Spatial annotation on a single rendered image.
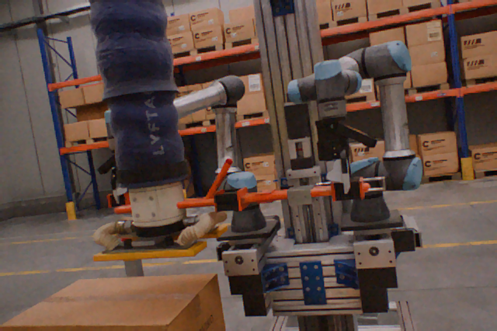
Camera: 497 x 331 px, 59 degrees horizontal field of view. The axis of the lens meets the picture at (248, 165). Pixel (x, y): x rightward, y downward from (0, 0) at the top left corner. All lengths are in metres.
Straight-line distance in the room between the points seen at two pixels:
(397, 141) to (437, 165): 6.84
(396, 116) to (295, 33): 0.57
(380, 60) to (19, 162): 11.94
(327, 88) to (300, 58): 0.71
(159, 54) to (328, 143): 0.56
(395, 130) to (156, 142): 0.84
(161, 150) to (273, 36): 0.83
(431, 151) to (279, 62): 6.71
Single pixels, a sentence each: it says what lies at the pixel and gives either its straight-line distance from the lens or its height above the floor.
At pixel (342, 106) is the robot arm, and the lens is 1.22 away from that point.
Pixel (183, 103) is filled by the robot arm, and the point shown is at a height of 1.58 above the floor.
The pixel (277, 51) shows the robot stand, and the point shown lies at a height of 1.76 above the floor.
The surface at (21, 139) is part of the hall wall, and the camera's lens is 12.92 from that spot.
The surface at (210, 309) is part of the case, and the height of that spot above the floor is 0.86.
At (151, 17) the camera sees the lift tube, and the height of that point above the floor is 1.81.
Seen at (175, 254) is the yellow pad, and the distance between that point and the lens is 1.29.
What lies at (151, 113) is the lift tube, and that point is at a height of 1.53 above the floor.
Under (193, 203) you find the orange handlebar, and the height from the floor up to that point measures 1.25.
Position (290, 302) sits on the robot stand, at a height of 0.74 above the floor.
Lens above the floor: 1.45
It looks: 5 degrees down
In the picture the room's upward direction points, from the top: 8 degrees counter-clockwise
